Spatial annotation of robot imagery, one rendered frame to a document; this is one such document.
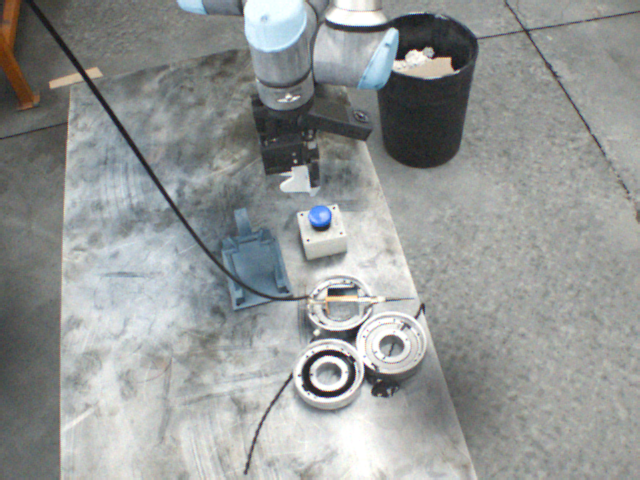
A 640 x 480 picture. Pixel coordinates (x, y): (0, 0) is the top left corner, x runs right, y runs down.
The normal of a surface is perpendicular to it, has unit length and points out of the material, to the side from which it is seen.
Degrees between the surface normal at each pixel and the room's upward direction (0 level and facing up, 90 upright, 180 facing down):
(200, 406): 0
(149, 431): 0
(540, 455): 0
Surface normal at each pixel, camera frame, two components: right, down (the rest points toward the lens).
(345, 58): -0.30, 0.49
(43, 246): -0.08, -0.60
